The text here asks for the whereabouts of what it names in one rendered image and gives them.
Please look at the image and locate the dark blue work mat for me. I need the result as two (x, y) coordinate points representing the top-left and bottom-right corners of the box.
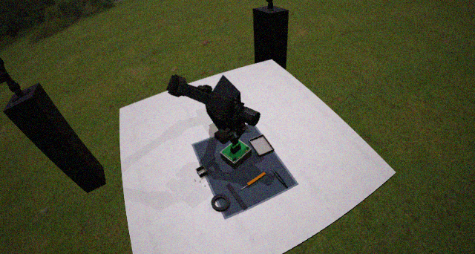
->
(192, 123), (298, 219)

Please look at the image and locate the green power plug with dark wires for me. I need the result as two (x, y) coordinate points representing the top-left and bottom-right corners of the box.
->
(230, 136), (240, 152)

